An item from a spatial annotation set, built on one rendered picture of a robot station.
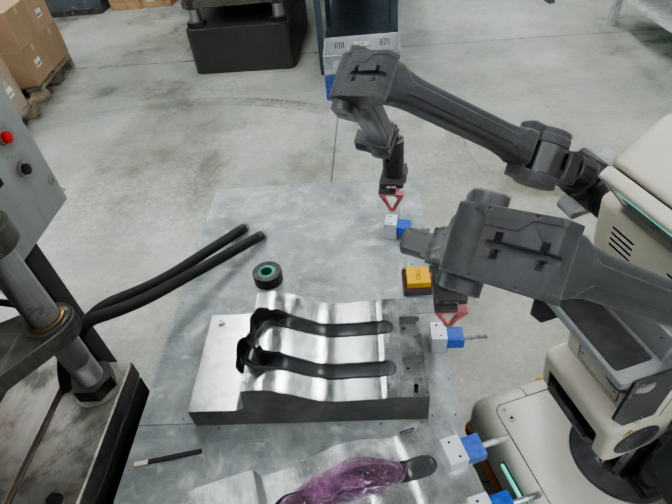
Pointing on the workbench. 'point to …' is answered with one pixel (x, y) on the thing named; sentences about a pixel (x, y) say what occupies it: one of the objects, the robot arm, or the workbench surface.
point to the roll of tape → (267, 275)
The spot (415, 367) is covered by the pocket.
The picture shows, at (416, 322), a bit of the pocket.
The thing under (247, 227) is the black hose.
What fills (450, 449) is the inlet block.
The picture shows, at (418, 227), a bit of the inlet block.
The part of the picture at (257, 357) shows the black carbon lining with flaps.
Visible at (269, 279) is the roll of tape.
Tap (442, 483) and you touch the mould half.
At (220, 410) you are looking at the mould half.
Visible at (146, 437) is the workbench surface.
